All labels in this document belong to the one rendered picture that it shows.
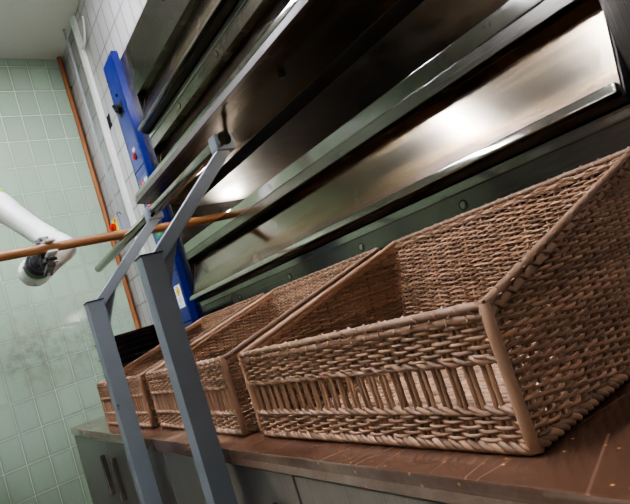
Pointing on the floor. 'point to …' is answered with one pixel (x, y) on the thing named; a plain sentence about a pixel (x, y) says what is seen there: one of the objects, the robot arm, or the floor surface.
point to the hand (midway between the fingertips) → (49, 247)
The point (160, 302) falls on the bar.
